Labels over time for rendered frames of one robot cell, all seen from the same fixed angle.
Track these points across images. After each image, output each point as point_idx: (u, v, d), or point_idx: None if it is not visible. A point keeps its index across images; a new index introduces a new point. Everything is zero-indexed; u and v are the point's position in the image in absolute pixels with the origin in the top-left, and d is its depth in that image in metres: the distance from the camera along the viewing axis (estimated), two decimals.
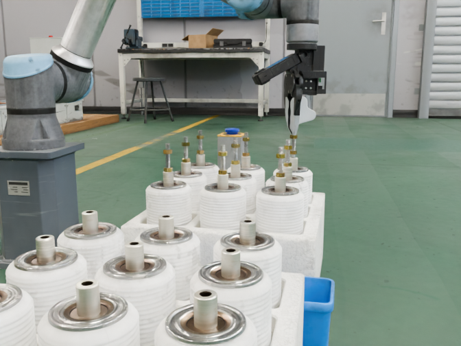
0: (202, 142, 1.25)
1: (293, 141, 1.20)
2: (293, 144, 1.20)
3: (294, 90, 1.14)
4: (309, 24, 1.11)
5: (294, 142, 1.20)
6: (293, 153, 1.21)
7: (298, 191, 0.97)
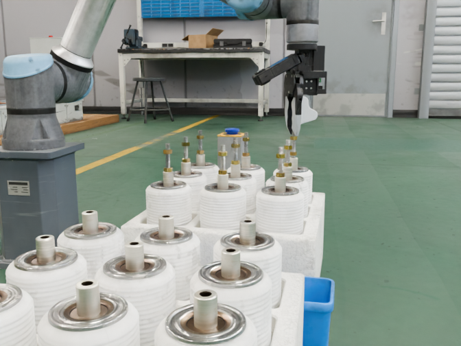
0: (202, 142, 1.25)
1: (293, 142, 1.20)
2: (293, 145, 1.20)
3: (295, 89, 1.14)
4: (309, 24, 1.11)
5: (294, 143, 1.20)
6: (293, 154, 1.21)
7: (298, 191, 0.97)
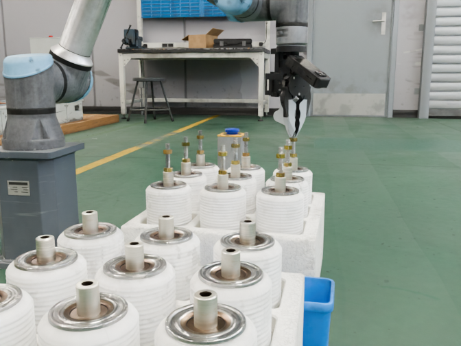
0: (202, 142, 1.25)
1: (295, 143, 1.20)
2: (294, 147, 1.20)
3: (307, 91, 1.19)
4: None
5: (294, 145, 1.20)
6: (289, 156, 1.21)
7: (298, 191, 0.97)
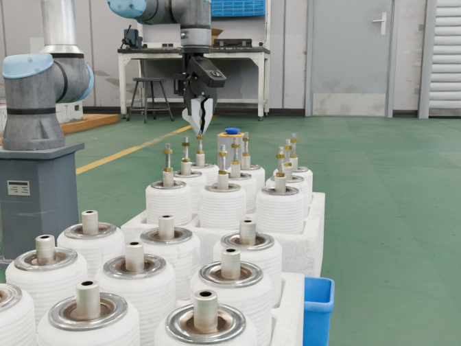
0: (199, 142, 1.26)
1: (292, 144, 1.21)
2: (291, 147, 1.21)
3: (213, 91, 1.24)
4: None
5: (291, 145, 1.20)
6: (295, 158, 1.20)
7: (298, 191, 0.97)
